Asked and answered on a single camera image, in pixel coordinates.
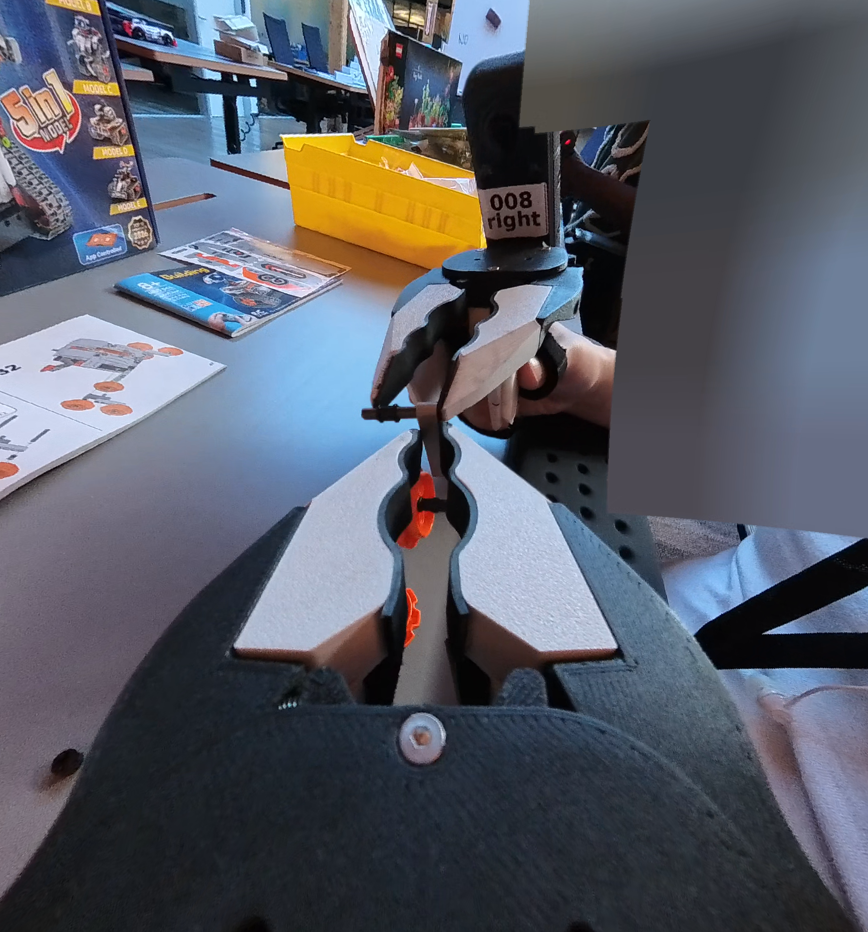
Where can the long background table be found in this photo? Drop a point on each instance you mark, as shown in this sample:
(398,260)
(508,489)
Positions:
(186,62)

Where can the pale printed leaflet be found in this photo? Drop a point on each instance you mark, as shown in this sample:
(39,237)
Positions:
(259,255)

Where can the black perforated board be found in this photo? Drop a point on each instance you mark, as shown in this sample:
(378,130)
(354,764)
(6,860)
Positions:
(594,488)

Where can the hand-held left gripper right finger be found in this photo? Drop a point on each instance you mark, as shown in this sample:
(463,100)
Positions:
(528,575)

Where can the open instruction booklet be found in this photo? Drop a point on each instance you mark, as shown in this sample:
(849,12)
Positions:
(77,408)

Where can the black flower kit box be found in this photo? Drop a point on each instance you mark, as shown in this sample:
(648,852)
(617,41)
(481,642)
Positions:
(419,87)

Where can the blue building booklet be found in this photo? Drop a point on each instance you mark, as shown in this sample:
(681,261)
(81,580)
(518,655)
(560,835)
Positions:
(172,291)

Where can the yellow plastic bin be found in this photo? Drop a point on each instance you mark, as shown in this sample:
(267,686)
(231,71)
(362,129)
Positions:
(375,204)

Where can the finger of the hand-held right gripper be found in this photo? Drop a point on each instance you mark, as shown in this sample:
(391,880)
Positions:
(408,327)
(510,335)

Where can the toy car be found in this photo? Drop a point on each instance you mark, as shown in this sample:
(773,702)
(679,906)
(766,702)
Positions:
(141,28)

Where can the black axle pin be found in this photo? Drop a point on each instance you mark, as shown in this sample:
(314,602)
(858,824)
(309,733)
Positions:
(386,413)

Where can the grey beam with orange wheels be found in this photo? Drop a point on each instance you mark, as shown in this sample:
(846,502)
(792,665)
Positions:
(418,502)

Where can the grey desk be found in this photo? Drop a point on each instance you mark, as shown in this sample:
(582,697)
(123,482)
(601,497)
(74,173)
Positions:
(223,473)

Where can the person's right hand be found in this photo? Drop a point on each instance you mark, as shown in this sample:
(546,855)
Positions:
(583,375)

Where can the blue robot kit box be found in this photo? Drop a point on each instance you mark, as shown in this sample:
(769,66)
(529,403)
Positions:
(41,182)

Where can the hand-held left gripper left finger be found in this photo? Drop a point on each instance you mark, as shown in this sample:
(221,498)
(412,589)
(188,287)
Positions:
(317,575)

